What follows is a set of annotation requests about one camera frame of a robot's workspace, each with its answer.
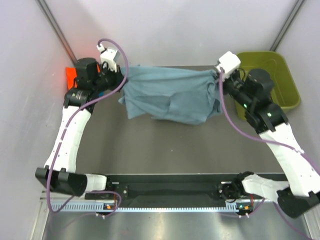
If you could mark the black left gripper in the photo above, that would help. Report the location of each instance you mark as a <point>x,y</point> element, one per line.
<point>118,77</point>

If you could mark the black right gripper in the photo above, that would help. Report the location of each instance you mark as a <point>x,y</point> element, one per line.
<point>237,74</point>

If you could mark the grey blue t shirt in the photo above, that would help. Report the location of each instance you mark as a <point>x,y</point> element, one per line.
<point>180,95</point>

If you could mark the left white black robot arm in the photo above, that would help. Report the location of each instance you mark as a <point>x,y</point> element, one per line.
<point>87,81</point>

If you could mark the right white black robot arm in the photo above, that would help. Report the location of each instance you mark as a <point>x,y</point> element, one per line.
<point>300,192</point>

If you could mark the orange folded t shirt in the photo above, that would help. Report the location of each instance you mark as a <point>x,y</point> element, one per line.
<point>71,77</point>

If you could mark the olive green plastic basket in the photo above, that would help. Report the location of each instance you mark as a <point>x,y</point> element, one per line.
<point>285,92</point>

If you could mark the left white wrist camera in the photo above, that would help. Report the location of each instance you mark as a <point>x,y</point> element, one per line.
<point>108,57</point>

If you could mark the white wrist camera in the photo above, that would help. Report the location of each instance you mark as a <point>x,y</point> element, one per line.
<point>108,57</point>
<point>228,63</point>

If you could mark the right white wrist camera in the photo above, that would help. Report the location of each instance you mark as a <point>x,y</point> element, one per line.
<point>228,63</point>

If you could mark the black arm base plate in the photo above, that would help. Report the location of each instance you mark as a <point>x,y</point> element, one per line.
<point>133,185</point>

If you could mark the aluminium frame rail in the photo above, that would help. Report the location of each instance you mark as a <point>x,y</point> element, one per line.
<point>59,196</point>

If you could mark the perforated cable duct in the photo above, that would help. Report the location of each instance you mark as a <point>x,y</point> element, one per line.
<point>105,207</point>

